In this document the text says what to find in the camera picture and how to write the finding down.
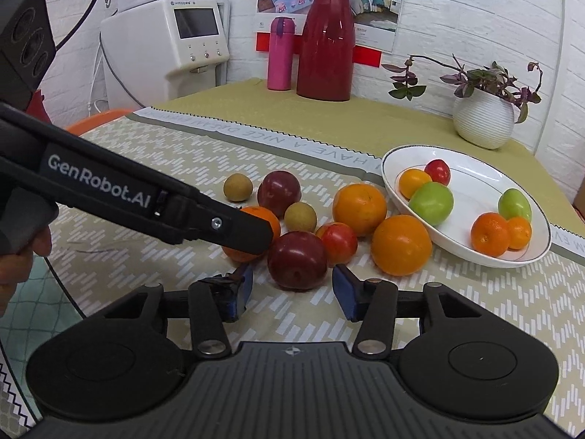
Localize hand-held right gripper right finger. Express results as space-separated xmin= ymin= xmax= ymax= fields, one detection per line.
xmin=332 ymin=265 xmax=485 ymax=361

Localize potted purple plant white pot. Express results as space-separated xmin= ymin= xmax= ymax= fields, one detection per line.
xmin=381 ymin=54 xmax=544 ymax=150

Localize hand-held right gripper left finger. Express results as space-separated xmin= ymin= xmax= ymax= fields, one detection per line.
xmin=94 ymin=263 xmax=254 ymax=360

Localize green jujube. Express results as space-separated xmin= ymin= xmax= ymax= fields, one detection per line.
xmin=498 ymin=188 xmax=533 ymax=222
xmin=408 ymin=181 xmax=454 ymax=227

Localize red nectarine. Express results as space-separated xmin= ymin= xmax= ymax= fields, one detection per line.
xmin=424 ymin=159 xmax=451 ymax=187

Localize small yellow orange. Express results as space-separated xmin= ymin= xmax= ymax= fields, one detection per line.
xmin=506 ymin=216 xmax=533 ymax=251
xmin=399 ymin=168 xmax=433 ymax=200

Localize white water dispenser with screen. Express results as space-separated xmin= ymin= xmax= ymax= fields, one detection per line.
xmin=99 ymin=0 xmax=230 ymax=113

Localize person's left hand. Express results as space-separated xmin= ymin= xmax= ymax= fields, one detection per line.
xmin=0 ymin=228 xmax=54 ymax=317

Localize dark red plum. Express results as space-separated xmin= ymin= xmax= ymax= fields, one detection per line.
xmin=257 ymin=170 xmax=302 ymax=219
xmin=267 ymin=231 xmax=329 ymax=291

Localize red tomato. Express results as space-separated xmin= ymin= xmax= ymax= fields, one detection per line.
xmin=316 ymin=222 xmax=358 ymax=267

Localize white wall pipe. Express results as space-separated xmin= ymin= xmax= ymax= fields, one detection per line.
xmin=532 ymin=0 xmax=570 ymax=158

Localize orange plastic chair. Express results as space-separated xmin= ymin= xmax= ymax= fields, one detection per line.
xmin=64 ymin=109 xmax=138 ymax=137

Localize white plate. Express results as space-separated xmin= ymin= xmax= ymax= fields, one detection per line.
xmin=381 ymin=145 xmax=552 ymax=268

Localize patterned green tablecloth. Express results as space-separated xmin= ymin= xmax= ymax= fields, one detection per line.
xmin=0 ymin=78 xmax=585 ymax=426

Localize pink bottle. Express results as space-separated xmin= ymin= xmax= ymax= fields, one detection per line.
xmin=267 ymin=16 xmax=295 ymax=91

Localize brown longan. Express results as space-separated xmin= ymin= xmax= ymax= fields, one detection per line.
xmin=284 ymin=201 xmax=318 ymax=233
xmin=223 ymin=173 xmax=253 ymax=203

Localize tangerine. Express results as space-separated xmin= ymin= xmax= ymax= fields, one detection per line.
xmin=222 ymin=206 xmax=282 ymax=264
xmin=471 ymin=212 xmax=511 ymax=258

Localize large orange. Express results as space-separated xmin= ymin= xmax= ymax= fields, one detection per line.
xmin=332 ymin=183 xmax=388 ymax=237
xmin=370 ymin=214 xmax=433 ymax=277

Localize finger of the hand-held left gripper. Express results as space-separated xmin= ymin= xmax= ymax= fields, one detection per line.
xmin=153 ymin=184 xmax=275 ymax=257

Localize red thermos jug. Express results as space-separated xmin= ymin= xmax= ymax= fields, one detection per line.
xmin=296 ymin=0 xmax=356 ymax=102

